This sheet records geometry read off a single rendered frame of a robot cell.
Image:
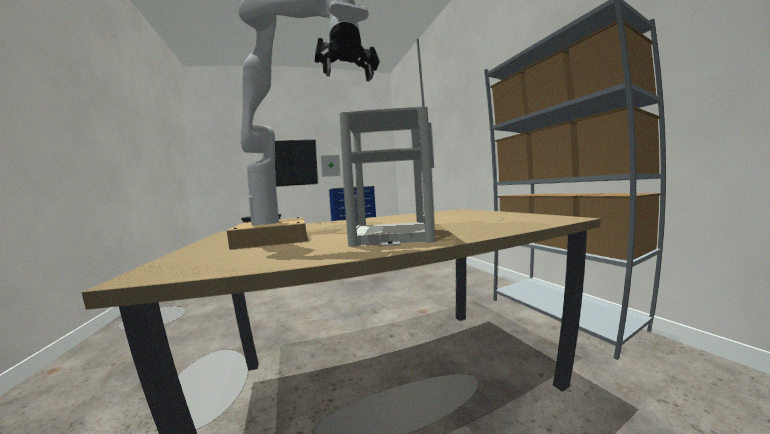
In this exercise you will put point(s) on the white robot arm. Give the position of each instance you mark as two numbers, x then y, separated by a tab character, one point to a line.
257	83

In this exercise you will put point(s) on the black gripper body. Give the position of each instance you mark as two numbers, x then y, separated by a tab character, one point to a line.
348	33

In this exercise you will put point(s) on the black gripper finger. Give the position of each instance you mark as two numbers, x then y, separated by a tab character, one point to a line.
325	58
372	61

